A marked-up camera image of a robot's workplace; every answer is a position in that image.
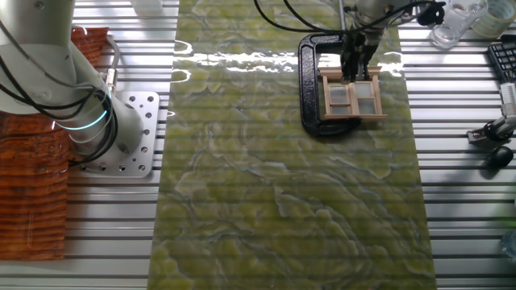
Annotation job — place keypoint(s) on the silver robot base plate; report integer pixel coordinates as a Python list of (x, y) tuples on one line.
[(137, 121)]

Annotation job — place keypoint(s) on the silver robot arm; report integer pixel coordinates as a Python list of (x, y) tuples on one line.
[(36, 60)]

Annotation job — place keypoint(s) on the black keyboard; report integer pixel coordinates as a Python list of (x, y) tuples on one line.
[(504, 60)]

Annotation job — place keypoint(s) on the clear glass cup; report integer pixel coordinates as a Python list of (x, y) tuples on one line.
[(451, 24)]

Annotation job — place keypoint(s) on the black C-clamp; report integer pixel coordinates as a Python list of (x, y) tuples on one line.
[(308, 92)]

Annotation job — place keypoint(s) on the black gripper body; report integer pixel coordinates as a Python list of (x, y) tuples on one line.
[(360, 44)]

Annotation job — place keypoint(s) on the miniature wooden sliding window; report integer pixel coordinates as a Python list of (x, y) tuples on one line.
[(354, 105)]

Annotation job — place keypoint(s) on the black computer mouse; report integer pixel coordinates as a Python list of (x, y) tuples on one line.
[(500, 157)]

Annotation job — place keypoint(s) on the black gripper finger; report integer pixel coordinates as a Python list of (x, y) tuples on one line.
[(348, 68), (363, 67)]

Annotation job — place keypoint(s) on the roll of clear tape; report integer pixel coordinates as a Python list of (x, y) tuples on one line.
[(496, 18)]

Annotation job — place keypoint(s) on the green marble pattern mat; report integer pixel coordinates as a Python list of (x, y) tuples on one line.
[(262, 181)]

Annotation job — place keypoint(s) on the silver depth camera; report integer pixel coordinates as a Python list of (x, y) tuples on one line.
[(508, 100)]

